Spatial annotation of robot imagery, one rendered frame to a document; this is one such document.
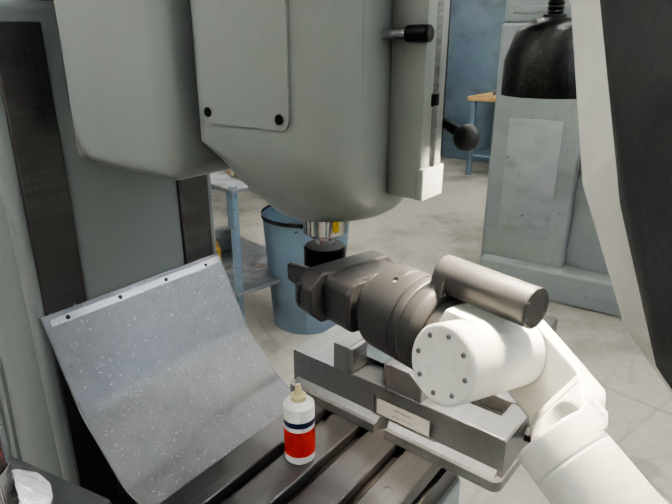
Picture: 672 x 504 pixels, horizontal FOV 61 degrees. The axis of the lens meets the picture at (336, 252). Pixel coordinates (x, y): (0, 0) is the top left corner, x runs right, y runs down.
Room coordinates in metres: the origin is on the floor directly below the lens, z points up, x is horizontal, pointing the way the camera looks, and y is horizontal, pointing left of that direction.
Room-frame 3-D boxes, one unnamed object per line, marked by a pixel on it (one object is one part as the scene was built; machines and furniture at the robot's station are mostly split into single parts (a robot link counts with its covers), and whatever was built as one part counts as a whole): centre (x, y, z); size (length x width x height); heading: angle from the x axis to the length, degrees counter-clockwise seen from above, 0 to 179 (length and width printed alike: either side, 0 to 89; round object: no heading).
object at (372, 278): (0.53, -0.04, 1.23); 0.13 x 0.12 x 0.10; 128
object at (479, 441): (0.71, -0.11, 1.02); 0.35 x 0.15 x 0.11; 51
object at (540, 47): (0.49, -0.17, 1.47); 0.07 x 0.07 x 0.06
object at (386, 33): (0.52, -0.05, 1.49); 0.06 x 0.01 x 0.01; 53
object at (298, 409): (0.62, 0.05, 1.02); 0.04 x 0.04 x 0.11
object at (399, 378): (0.70, -0.13, 1.06); 0.12 x 0.06 x 0.04; 141
